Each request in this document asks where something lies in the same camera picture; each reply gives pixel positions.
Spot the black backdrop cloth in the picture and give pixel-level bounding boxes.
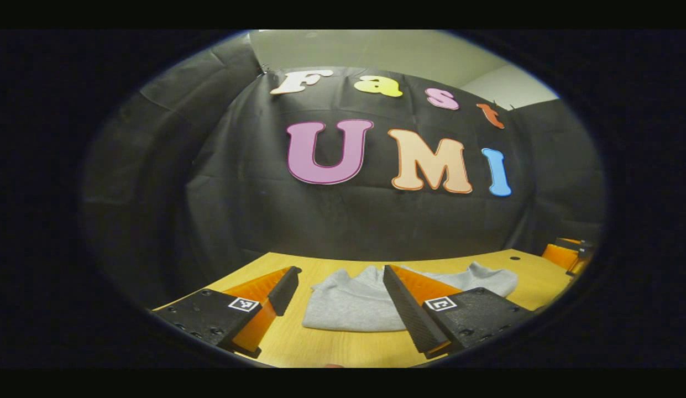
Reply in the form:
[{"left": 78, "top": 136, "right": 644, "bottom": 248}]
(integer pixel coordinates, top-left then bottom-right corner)
[{"left": 82, "top": 34, "right": 606, "bottom": 310}]

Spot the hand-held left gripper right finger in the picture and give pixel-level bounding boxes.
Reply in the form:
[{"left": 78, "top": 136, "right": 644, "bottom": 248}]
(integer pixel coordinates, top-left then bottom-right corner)
[{"left": 383, "top": 265, "right": 536, "bottom": 360}]

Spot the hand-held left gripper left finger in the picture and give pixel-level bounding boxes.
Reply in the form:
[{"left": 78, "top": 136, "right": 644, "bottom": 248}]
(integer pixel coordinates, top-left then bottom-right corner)
[{"left": 149, "top": 266, "right": 302, "bottom": 359}]

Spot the grey sweatshirt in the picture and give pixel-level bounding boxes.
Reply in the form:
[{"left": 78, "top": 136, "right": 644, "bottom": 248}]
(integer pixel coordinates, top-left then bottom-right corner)
[{"left": 302, "top": 261, "right": 519, "bottom": 333}]

